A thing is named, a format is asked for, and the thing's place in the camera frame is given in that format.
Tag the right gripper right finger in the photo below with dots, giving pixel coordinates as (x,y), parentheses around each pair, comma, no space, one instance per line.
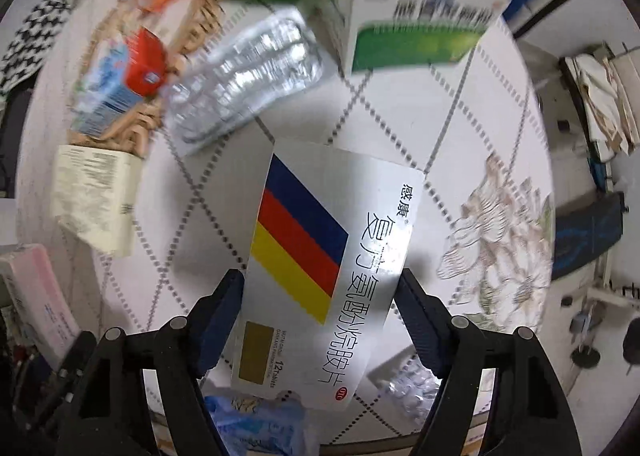
(529,414)

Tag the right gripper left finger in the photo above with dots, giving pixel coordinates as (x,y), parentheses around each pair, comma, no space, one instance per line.
(109,413)

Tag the small pill blister pack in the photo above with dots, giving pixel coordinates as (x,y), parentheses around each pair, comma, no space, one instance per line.
(407,385)

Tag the blue plastic wrapper bag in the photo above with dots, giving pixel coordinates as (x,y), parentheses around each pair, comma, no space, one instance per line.
(256,426)

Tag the white striped medicine box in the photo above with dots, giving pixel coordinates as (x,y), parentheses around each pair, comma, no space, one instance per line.
(331,237)

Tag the blue red milk carton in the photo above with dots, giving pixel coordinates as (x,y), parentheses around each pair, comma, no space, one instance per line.
(128,70)

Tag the long white box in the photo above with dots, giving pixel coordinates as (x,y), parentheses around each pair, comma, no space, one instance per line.
(28,275)

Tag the cream flat medicine box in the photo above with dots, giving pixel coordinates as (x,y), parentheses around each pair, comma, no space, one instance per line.
(93,195)

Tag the white chair with cloth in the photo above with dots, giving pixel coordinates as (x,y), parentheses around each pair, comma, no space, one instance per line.
(605,92)

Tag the patterned tablecloth table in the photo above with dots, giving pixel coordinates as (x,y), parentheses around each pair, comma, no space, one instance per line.
(470,136)

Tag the checkered cloth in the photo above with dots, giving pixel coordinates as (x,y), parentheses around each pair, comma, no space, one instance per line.
(32,43)

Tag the large silver blister pack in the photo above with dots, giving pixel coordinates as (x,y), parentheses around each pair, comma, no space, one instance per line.
(226,86)

